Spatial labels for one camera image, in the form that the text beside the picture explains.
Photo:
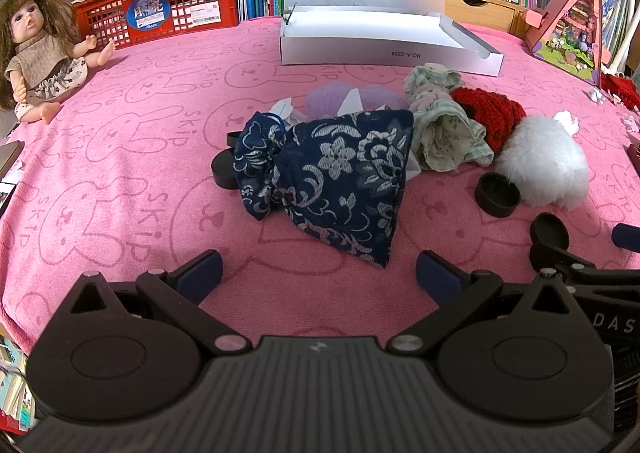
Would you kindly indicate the crumpled white paper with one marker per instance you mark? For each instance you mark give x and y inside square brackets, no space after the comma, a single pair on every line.
[565,120]

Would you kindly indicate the green floral cloth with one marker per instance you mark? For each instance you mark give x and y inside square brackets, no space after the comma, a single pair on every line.
[445,138]

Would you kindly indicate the red knit hat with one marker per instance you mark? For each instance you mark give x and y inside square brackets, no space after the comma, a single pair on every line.
[492,113]

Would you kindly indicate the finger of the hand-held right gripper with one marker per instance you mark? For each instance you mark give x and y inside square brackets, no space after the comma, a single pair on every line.
[627,237]
[552,259]

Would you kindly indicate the wooden drawer organizer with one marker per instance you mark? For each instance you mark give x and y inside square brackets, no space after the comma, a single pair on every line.
[480,15]

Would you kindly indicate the red knit piece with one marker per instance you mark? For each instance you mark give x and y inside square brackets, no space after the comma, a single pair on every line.
[622,90]

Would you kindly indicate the brown-haired baby doll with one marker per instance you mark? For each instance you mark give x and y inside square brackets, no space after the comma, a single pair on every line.
[35,58]

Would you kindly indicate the small folded white paper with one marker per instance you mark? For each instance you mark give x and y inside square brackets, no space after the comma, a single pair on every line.
[631,123]
[596,94]

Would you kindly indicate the white plastic pipes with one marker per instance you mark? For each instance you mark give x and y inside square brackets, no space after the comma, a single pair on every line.
[622,40]

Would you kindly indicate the silver box with lid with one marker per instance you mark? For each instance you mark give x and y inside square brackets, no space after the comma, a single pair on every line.
[360,40]

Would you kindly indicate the pink rabbit-print blanket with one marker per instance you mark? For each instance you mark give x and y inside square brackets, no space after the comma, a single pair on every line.
[150,133]

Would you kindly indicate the pink miniature house diorama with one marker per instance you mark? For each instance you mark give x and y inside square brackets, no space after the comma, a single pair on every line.
[560,18]

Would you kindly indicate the pile of colourful booklets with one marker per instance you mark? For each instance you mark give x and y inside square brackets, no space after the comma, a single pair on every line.
[12,383]

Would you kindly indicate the white cloth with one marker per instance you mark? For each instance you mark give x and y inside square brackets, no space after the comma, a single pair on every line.
[282,108]

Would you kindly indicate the white fluffy pom-pom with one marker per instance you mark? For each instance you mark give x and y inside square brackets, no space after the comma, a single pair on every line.
[545,163]

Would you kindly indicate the purple fluffy doll garment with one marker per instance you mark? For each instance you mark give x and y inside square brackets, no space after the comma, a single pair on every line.
[325,100]

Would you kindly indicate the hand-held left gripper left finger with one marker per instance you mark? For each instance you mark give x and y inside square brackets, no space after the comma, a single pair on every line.
[202,275]

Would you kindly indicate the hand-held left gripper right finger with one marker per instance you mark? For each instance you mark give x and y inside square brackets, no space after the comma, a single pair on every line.
[437,278]

